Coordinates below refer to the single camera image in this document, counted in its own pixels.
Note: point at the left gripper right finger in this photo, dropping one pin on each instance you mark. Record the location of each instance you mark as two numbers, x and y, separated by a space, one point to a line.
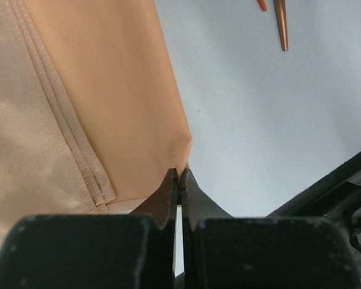
221 251

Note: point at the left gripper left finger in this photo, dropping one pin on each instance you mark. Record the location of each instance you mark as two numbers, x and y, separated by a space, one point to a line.
134 250

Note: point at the peach cloth napkin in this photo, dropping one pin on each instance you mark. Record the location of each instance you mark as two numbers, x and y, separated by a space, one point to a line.
90 114

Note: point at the orange fork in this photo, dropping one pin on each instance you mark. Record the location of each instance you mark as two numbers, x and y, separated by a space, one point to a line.
262 5

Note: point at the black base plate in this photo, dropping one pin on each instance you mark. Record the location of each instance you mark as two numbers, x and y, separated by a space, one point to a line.
337 197

